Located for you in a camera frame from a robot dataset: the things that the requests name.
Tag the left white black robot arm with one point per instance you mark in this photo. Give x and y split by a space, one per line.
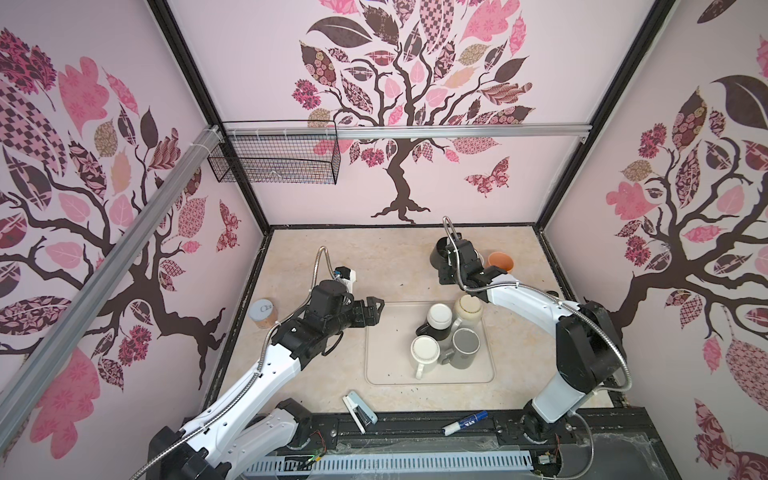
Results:
227 437

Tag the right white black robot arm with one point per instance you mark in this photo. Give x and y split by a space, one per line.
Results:
588 352

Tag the blue white marker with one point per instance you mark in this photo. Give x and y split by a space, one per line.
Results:
464 423

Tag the black wire basket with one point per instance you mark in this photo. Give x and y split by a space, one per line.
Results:
278 151

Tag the diagonal aluminium rail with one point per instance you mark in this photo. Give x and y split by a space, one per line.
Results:
44 363

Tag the black base frame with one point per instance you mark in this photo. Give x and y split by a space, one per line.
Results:
595 443

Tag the grey mug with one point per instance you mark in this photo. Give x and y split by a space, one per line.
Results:
462 349

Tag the horizontal aluminium rail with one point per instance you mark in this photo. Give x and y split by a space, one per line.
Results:
408 132

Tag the peach orange mug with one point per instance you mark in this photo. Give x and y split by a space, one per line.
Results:
501 260

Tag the white teal stapler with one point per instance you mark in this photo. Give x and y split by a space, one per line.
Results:
362 414

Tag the orange tin can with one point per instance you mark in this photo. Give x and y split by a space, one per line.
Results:
263 313

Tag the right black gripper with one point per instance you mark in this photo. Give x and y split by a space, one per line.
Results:
443 276

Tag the cream beige mug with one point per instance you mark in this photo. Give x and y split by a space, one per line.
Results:
467 313

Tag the white slotted cable duct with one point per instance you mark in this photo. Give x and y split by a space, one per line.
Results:
392 463

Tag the translucent plastic tray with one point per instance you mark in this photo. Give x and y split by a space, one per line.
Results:
388 360

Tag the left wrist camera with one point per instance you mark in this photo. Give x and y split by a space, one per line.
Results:
346 276

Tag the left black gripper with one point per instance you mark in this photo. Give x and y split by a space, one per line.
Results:
373 315

